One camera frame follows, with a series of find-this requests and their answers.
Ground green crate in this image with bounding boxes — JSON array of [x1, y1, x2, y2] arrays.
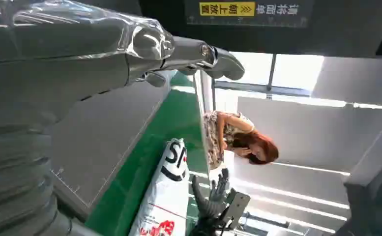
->
[[85, 71, 211, 236]]

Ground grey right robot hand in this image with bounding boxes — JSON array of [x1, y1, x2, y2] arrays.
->
[[190, 168, 231, 225]]

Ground white parcel bag black print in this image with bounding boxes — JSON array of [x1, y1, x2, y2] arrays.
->
[[128, 138, 190, 236]]

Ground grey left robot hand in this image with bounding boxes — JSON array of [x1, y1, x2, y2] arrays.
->
[[0, 0, 245, 136]]

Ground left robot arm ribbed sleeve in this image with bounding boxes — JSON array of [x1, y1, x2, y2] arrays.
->
[[0, 129, 104, 236]]

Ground yellow label sticker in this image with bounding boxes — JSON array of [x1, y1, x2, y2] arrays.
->
[[199, 1, 256, 17]]

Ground person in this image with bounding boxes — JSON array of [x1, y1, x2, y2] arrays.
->
[[203, 110, 280, 170]]

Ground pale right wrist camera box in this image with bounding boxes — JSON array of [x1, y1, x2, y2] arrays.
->
[[221, 188, 251, 230]]

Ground dark panel with printed signs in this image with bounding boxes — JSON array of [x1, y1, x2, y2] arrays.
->
[[182, 0, 310, 29]]

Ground grey window frame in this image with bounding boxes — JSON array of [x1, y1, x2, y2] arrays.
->
[[211, 54, 312, 112]]

